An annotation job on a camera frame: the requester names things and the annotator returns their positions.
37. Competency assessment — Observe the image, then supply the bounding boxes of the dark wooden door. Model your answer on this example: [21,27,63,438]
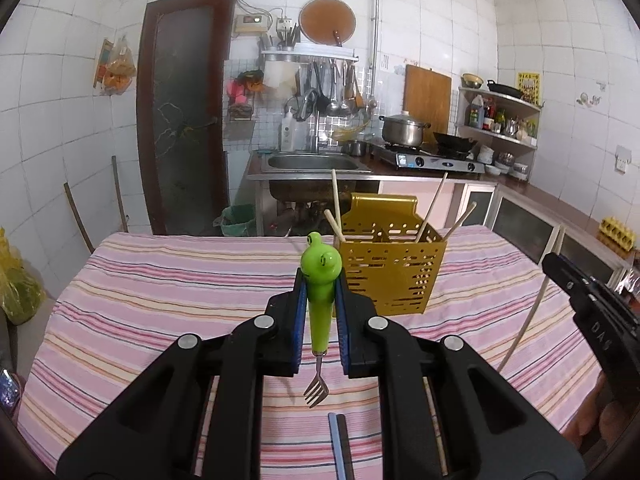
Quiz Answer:
[136,0,236,236]

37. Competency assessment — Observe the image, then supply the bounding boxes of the wooden chopstick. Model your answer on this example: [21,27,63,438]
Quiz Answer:
[323,209,346,243]

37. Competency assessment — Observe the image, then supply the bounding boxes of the pink striped tablecloth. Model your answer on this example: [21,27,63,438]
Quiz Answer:
[17,226,600,479]

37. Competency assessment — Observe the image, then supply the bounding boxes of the chopstick in holder right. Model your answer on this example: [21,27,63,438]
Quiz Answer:
[414,172,448,243]

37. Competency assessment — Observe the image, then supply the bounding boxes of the green bucket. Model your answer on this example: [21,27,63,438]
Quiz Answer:
[213,204,256,237]

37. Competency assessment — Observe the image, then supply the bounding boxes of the rectangular wooden cutting board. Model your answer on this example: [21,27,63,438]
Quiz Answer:
[404,65,451,133]

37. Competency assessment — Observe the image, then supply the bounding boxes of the gas stove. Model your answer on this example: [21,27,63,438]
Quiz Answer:
[371,145,485,176]

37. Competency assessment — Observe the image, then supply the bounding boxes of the person's right hand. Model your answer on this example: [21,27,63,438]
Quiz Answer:
[562,372,639,453]

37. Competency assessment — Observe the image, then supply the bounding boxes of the hanging utensil rack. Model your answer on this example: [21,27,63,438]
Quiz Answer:
[259,25,363,118]

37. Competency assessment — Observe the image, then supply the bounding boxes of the yellow egg tray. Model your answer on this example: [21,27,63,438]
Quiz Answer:
[599,217,636,252]

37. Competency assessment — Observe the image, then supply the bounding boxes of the corner kitchen shelf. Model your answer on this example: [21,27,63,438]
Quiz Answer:
[454,73,542,182]

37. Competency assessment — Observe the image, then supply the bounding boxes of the gold perforated utensil holder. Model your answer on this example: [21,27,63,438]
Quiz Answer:
[338,193,447,316]

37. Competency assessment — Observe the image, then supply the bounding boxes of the dark blade knife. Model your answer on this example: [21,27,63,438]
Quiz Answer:
[328,412,356,480]

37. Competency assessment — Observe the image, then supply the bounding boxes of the hanging snack bags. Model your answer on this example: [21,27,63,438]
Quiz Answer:
[93,35,137,96]

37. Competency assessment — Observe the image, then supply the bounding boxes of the chopstick in holder left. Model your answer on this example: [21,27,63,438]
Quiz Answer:
[331,169,344,240]

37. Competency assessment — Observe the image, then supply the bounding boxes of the round wooden board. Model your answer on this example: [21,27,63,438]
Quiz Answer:
[298,0,357,47]

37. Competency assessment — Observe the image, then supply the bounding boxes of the long chopstick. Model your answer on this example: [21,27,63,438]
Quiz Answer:
[496,238,565,375]

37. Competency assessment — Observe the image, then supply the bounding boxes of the chopstick in holder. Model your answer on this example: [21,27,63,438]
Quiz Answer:
[331,169,344,240]
[414,172,448,243]

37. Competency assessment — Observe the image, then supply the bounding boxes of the steel sink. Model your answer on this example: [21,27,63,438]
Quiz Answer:
[245,153,380,203]

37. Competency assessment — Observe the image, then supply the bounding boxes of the green frog handle fork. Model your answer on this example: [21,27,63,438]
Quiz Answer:
[300,232,343,408]

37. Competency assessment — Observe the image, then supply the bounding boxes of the steel cooking pot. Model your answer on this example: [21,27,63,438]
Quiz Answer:
[378,110,431,148]

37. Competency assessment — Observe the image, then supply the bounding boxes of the black wok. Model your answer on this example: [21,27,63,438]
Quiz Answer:
[433,132,476,159]

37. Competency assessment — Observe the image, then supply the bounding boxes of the yellow plastic bag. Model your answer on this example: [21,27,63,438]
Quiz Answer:
[0,229,46,325]

